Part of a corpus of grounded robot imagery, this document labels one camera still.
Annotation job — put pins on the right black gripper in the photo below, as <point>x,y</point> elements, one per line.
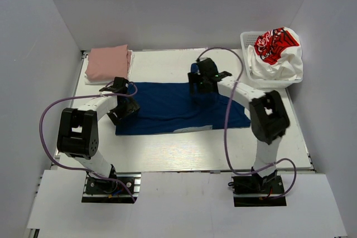
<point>196,78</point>

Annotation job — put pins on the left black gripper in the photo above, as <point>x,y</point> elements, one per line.
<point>132,106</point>

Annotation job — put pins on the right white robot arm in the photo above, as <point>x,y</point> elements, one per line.
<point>268,117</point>

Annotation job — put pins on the folded pink t shirt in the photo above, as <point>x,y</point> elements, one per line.
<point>104,64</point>

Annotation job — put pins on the blue t shirt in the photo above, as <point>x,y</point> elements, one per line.
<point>170,108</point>

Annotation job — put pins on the white red print t shirt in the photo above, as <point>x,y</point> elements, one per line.
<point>276,55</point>

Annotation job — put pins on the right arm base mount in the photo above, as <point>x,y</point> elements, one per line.
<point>247,192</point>

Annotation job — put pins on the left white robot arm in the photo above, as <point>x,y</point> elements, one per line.
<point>78,136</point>

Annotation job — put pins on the white plastic basket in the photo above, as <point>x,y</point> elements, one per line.
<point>249,38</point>

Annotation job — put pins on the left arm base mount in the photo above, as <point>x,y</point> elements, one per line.
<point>101,191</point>

